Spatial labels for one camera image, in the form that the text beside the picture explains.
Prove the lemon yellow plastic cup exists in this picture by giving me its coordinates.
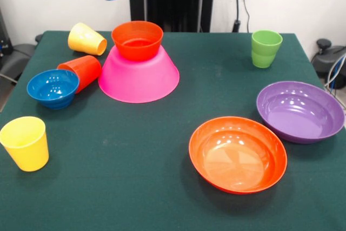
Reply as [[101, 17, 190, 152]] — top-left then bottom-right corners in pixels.
[[0, 116, 50, 173]]

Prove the dark green tablecloth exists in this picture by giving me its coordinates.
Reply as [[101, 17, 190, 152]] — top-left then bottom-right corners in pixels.
[[0, 30, 346, 231]]

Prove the red-orange plastic cup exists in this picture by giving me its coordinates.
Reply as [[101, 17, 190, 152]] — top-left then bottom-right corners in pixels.
[[56, 55, 103, 95]]

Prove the tangle of floor cables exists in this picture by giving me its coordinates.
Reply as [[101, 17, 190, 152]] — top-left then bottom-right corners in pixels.
[[323, 54, 346, 93]]

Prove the pink plastic bowl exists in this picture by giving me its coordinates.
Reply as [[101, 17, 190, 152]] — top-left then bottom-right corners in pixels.
[[97, 44, 181, 104]]

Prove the green plastic cup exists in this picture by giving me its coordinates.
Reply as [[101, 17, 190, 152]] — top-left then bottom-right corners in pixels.
[[251, 29, 283, 69]]

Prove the small orange bowl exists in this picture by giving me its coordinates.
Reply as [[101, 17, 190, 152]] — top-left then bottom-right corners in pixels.
[[111, 21, 164, 62]]

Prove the large shallow orange bowl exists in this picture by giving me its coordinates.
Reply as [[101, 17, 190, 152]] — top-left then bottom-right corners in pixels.
[[188, 116, 288, 195]]

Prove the purple plastic bowl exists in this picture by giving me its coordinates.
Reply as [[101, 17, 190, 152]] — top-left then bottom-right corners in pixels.
[[256, 80, 345, 144]]

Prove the black hanging cable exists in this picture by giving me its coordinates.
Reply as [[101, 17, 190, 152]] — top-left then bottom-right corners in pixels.
[[232, 0, 251, 33]]

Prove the small dark blue bowl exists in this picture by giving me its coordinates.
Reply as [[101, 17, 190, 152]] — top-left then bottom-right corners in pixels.
[[26, 69, 80, 110]]

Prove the golden yellow plastic cup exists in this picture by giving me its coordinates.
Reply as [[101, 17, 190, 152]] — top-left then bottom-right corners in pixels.
[[67, 22, 108, 56]]

